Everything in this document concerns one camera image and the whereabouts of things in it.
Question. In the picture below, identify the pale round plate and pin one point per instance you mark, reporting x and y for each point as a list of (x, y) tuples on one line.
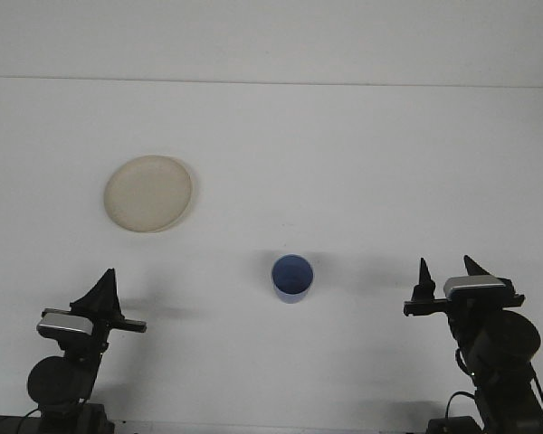
[(147, 194)]

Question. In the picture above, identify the pale blue cup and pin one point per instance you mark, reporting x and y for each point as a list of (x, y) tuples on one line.
[(292, 273)]

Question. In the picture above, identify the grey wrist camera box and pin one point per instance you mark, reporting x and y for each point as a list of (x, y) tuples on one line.
[(65, 324), (477, 285)]

